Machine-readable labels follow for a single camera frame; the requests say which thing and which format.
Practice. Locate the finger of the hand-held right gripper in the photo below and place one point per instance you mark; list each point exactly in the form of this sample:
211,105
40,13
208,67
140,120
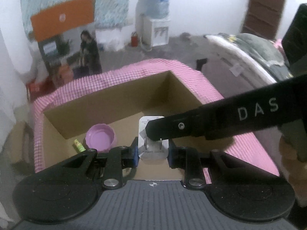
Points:
172,127

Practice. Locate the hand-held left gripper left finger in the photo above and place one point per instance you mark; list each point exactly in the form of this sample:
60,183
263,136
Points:
134,155

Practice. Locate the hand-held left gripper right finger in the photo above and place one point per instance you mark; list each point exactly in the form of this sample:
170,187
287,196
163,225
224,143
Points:
171,157

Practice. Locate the white charger plug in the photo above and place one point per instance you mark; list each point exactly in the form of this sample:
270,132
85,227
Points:
152,152

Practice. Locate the purple plastic lid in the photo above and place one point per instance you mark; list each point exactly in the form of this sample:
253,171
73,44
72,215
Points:
99,136

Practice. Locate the brown cardboard box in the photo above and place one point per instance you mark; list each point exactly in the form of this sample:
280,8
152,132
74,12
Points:
108,105

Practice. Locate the person's right hand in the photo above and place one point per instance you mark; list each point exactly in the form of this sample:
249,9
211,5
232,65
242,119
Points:
295,179

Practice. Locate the pale quilt with label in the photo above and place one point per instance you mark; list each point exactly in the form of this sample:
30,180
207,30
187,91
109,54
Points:
247,62

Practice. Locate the pink checkered tablecloth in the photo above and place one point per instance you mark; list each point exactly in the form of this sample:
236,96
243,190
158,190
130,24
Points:
208,86

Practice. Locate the green lip balm tube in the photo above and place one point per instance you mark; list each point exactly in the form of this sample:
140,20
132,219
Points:
79,145

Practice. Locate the grey blanket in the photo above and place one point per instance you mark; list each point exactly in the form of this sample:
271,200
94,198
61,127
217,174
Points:
261,50

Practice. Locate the pink cloth item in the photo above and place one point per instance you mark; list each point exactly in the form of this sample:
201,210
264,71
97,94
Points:
281,46

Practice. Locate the small black object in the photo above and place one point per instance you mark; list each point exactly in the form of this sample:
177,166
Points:
202,63

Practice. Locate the white fluffy blanket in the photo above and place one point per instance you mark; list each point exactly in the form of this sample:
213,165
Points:
220,37

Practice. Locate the grey rag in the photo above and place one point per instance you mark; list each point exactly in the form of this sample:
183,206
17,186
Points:
185,36

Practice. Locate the red thermos flask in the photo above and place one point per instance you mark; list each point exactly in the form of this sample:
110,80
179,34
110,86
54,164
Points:
134,39

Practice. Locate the brown wooden door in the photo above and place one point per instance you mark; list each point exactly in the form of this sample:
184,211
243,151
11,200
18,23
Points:
266,7

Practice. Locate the small cardboard box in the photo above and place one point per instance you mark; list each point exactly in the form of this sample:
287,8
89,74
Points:
21,143

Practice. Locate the red packet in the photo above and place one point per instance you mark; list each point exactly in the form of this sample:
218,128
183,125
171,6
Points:
38,87

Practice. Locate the white curtain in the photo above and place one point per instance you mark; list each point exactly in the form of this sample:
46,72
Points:
12,76

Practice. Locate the orange printed appliance box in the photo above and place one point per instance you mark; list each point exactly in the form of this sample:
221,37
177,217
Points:
64,16

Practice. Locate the white wall socket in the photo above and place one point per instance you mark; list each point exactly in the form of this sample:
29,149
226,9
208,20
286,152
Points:
130,20

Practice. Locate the patterned wall cloth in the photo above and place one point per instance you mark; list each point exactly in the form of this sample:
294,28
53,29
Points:
110,2

